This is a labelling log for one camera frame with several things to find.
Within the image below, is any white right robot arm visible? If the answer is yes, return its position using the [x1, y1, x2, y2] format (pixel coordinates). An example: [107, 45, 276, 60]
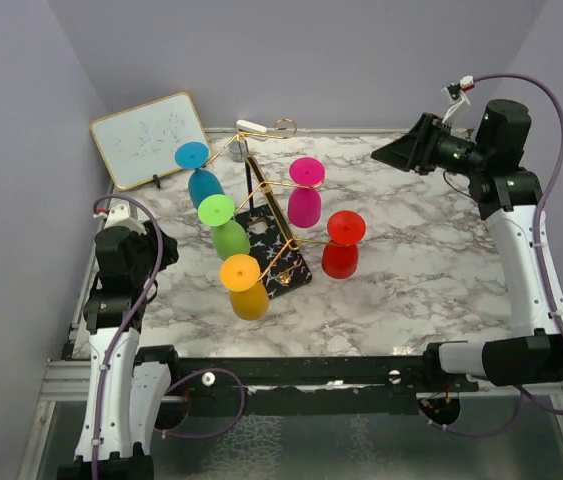
[371, 99, 563, 391]

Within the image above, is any small framed whiteboard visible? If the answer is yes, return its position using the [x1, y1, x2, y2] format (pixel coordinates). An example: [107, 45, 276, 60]
[90, 92, 209, 191]

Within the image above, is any blue wine glass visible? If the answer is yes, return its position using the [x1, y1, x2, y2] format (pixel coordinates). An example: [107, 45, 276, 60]
[174, 142, 224, 209]

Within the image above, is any white marker eraser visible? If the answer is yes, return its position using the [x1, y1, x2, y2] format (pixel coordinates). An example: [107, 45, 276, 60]
[235, 119, 268, 134]

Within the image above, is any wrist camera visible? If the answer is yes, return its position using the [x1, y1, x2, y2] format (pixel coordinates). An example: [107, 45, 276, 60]
[93, 200, 145, 234]
[441, 75, 475, 125]

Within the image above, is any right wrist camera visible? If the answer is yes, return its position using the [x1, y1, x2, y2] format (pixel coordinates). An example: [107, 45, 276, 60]
[441, 75, 475, 125]

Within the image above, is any gold wire glass rack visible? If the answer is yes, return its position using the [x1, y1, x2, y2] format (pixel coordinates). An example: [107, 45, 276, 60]
[221, 118, 325, 298]

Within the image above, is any green wine glass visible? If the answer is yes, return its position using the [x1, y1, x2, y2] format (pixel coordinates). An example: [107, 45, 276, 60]
[197, 194, 250, 260]

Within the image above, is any purple cable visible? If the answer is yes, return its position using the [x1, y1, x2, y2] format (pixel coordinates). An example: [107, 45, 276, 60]
[425, 72, 563, 439]
[90, 194, 247, 480]

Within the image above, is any red wine glass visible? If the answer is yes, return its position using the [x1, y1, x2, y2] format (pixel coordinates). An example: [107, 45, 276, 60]
[321, 210, 366, 279]

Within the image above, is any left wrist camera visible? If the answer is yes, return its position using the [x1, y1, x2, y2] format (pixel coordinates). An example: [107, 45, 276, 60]
[93, 200, 145, 234]

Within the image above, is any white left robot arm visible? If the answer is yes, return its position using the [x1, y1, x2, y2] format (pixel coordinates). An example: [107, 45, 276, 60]
[57, 220, 182, 479]

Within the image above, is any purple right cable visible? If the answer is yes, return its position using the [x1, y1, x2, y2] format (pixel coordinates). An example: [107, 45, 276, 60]
[425, 72, 563, 439]

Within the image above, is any black front mounting bar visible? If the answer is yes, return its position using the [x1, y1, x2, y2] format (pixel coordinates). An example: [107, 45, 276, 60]
[135, 346, 477, 417]

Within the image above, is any orange wine glass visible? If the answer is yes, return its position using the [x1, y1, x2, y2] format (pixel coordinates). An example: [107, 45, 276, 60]
[219, 254, 269, 321]

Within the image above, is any black patterned rack base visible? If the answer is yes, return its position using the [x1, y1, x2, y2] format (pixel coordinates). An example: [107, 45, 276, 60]
[235, 156, 313, 299]

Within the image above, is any magenta wine glass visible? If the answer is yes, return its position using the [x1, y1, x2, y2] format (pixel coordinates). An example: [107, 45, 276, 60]
[288, 157, 325, 228]

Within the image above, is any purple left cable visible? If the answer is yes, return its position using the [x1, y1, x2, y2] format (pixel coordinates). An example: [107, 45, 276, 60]
[90, 194, 247, 480]

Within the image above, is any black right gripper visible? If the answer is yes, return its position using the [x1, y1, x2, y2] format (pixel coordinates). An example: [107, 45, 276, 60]
[373, 112, 489, 177]

